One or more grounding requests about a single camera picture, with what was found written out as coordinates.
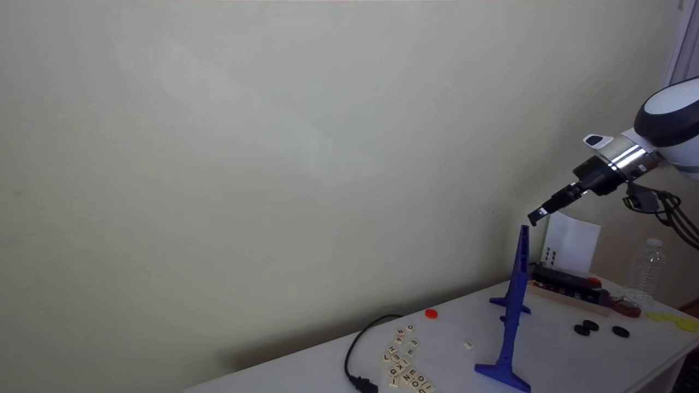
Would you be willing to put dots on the cream letter tile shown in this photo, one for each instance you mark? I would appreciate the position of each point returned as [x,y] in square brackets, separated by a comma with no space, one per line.
[402,341]
[466,346]
[394,356]
[418,382]
[404,334]
[394,376]

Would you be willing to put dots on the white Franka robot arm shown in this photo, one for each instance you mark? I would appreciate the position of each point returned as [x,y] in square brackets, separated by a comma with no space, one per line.
[678,116]

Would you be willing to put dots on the white rectangular container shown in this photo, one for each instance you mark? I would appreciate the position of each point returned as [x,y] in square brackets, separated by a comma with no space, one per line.
[571,243]

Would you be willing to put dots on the white shelf table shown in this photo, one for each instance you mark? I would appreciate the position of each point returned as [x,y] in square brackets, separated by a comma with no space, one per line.
[581,362]

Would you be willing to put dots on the yellow game disc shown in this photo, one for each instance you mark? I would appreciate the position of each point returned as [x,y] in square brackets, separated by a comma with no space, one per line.
[687,327]
[665,319]

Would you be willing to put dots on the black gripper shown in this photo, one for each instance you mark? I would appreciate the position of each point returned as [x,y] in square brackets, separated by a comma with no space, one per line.
[598,179]

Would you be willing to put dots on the blue connect four rack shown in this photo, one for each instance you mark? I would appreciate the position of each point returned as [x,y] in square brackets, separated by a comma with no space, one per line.
[518,306]

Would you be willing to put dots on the red game disc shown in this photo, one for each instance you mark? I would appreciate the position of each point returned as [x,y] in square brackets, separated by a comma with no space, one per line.
[430,314]

